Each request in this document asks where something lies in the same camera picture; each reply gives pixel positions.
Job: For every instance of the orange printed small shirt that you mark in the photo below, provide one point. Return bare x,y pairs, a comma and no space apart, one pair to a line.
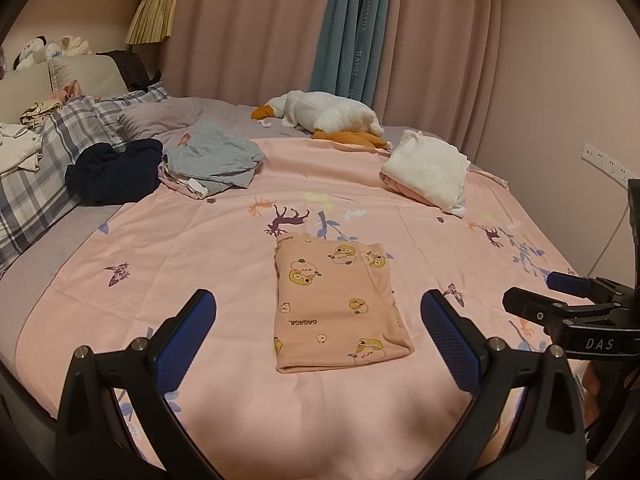
330,320

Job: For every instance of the small pink garment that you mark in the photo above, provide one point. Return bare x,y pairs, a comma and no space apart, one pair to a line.
70,91

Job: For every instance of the pink printed blanket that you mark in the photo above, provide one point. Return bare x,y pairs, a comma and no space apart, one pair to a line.
200,240

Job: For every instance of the black white plush toy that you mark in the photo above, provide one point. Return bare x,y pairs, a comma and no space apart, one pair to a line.
30,52

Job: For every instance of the white clothes pile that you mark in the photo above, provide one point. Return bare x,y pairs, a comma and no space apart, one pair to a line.
17,150

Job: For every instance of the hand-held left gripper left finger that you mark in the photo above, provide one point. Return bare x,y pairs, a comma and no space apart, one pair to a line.
185,340

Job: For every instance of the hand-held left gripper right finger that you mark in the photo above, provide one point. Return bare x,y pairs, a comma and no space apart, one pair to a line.
450,345

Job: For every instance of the navy blue garment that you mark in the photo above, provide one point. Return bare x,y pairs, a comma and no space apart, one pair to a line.
110,170

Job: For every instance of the beige headboard cushion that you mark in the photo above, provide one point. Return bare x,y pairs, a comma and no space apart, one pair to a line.
25,90
90,75

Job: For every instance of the white wall socket strip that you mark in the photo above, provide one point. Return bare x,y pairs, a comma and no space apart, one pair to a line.
607,162

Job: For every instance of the teal curtain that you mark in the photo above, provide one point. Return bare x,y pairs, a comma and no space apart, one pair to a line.
350,35

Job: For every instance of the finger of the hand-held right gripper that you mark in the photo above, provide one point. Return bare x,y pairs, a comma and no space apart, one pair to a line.
530,305
567,282

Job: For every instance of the cream plush toy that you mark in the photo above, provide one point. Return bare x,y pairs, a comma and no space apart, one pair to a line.
75,45

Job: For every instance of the white folded clothes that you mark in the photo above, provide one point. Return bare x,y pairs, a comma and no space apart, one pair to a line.
425,170

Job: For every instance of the beige patterned garment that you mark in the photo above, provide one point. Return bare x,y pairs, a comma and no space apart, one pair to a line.
42,112

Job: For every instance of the small plaid pillow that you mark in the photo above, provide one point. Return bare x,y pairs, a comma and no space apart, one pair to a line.
145,97

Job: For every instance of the dark brown cloth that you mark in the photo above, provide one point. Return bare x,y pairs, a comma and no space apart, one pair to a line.
130,70

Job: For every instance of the mauve folded garment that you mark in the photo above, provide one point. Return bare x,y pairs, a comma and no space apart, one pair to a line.
175,182

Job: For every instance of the grey garment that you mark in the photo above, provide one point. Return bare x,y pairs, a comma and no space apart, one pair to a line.
215,155

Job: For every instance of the straw fringe hanging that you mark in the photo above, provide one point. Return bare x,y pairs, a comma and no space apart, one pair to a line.
152,15

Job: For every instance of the white goose plush toy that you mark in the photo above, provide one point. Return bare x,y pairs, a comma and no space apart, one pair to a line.
330,112

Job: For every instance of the pink curtain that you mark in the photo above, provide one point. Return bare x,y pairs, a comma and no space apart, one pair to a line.
440,45
240,25

